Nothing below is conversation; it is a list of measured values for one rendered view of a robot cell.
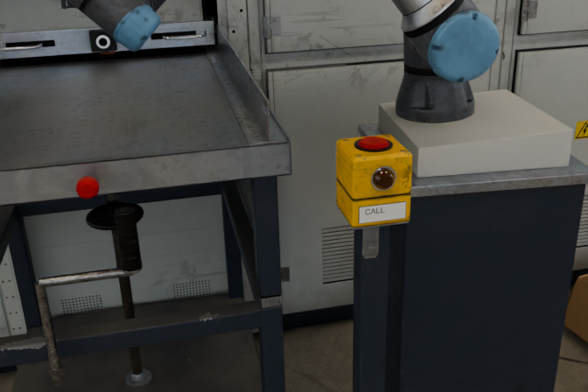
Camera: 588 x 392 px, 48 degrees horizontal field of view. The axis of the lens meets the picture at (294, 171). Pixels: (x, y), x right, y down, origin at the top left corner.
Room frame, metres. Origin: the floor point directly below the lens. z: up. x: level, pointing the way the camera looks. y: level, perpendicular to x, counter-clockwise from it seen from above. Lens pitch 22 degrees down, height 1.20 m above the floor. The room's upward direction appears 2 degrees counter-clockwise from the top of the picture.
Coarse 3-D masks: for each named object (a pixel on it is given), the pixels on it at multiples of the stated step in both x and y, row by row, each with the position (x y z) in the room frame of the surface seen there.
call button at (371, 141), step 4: (368, 136) 0.82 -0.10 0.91; (372, 136) 0.82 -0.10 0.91; (376, 136) 0.82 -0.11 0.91; (360, 140) 0.81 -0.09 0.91; (364, 140) 0.81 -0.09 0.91; (368, 140) 0.80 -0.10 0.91; (372, 140) 0.80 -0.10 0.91; (376, 140) 0.80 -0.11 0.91; (380, 140) 0.80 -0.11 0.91; (384, 140) 0.80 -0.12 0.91; (360, 144) 0.80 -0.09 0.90; (364, 144) 0.79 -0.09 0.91; (368, 144) 0.79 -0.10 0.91; (372, 144) 0.79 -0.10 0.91; (376, 144) 0.79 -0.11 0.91; (380, 144) 0.79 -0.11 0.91; (384, 144) 0.79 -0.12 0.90; (388, 144) 0.80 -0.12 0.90; (368, 148) 0.78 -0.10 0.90; (372, 148) 0.78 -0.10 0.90; (376, 148) 0.78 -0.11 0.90; (380, 148) 0.78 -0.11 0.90
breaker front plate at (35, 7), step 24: (0, 0) 1.57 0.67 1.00; (24, 0) 1.58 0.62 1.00; (48, 0) 1.59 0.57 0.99; (168, 0) 1.65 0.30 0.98; (192, 0) 1.66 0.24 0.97; (0, 24) 1.57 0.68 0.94; (24, 24) 1.58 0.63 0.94; (48, 24) 1.59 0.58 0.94; (72, 24) 1.60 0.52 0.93; (96, 24) 1.62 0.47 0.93
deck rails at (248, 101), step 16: (224, 48) 1.51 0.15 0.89; (224, 64) 1.50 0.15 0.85; (240, 64) 1.25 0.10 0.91; (224, 80) 1.35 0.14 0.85; (240, 80) 1.27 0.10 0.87; (240, 96) 1.23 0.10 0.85; (256, 96) 1.06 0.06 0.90; (240, 112) 1.12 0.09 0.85; (256, 112) 1.07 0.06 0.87; (256, 128) 1.03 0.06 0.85; (256, 144) 0.96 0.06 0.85
